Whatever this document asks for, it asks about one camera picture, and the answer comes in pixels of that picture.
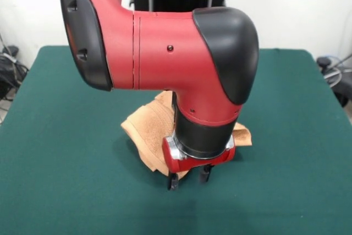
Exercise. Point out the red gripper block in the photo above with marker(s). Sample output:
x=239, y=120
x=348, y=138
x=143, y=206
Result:
x=176, y=163

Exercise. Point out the tan terry towel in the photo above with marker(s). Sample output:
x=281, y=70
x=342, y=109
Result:
x=151, y=127

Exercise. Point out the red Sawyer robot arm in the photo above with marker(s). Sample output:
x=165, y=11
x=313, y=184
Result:
x=170, y=53

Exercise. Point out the dark green table cloth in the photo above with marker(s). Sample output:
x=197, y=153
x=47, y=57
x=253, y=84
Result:
x=68, y=163

